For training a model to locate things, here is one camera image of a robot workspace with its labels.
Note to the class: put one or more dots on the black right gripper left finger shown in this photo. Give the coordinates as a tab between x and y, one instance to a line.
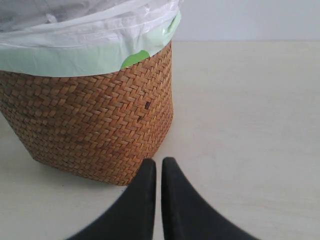
132	215

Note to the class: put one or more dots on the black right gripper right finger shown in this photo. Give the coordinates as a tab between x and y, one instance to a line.
186	215

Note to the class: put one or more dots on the brown woven wicker basket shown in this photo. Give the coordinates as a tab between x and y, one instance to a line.
98	127

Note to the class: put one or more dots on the white green plastic bag liner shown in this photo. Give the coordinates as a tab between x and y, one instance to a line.
74	38

